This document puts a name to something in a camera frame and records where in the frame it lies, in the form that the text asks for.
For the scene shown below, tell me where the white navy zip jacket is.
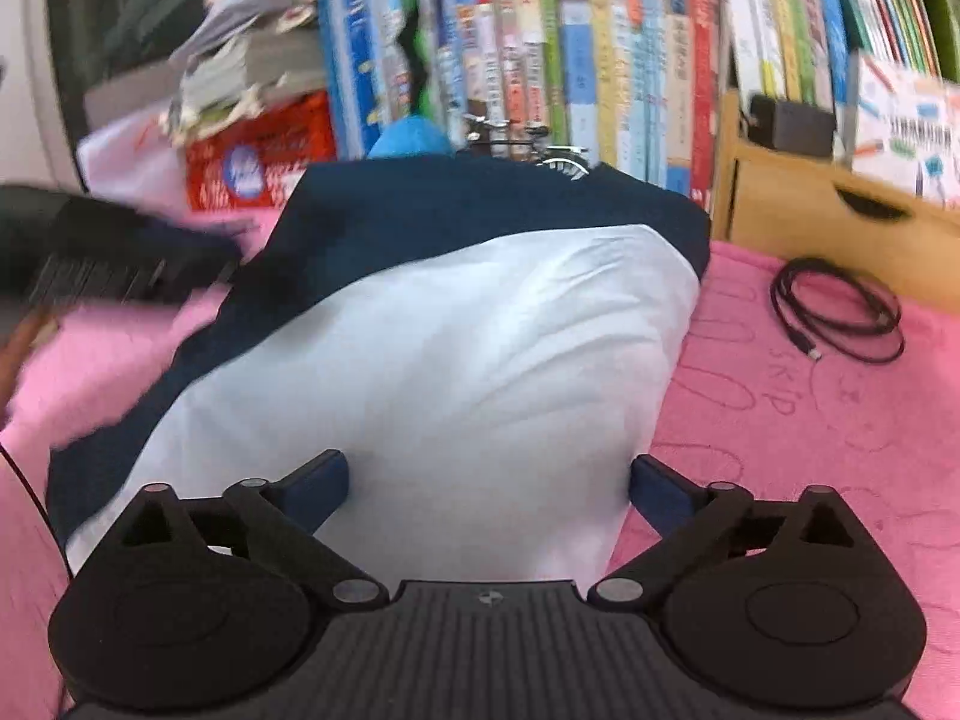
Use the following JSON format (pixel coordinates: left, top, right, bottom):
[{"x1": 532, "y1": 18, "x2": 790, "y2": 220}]
[{"x1": 47, "y1": 156, "x2": 709, "y2": 585}]

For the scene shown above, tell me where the person left hand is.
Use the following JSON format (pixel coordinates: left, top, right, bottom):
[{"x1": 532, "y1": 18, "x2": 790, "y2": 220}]
[{"x1": 0, "y1": 309, "x2": 60, "y2": 408}]

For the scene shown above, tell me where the red plastic crate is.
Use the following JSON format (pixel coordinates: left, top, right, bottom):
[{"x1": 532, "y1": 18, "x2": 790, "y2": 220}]
[{"x1": 184, "y1": 91, "x2": 337, "y2": 213}]

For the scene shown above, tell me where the stack of papers and booklets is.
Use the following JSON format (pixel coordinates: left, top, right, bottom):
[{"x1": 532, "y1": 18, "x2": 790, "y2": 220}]
[{"x1": 160, "y1": 0, "x2": 327, "y2": 148}]

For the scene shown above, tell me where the wooden drawer organizer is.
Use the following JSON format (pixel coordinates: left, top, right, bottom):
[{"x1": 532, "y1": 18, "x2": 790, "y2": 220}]
[{"x1": 711, "y1": 91, "x2": 960, "y2": 314}]

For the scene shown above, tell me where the blue plush ball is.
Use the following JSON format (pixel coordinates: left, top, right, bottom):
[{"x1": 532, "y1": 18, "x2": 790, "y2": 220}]
[{"x1": 368, "y1": 115, "x2": 454, "y2": 160}]

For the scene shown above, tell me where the miniature bicycle model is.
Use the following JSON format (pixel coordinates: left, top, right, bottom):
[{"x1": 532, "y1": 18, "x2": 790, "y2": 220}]
[{"x1": 464, "y1": 114, "x2": 590, "y2": 181}]

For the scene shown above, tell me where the black power adapter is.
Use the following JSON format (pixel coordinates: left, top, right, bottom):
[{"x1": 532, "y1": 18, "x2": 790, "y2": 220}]
[{"x1": 747, "y1": 94, "x2": 835, "y2": 160}]

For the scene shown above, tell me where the white label printer box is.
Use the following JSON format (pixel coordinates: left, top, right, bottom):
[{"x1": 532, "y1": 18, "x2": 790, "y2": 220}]
[{"x1": 844, "y1": 50, "x2": 958, "y2": 211}]

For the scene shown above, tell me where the row of upright books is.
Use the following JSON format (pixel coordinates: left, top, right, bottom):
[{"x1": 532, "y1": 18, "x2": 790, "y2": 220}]
[{"x1": 319, "y1": 0, "x2": 958, "y2": 205}]

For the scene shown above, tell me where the black coiled cable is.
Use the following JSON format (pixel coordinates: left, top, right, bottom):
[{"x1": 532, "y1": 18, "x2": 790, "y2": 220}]
[{"x1": 768, "y1": 255, "x2": 908, "y2": 368}]

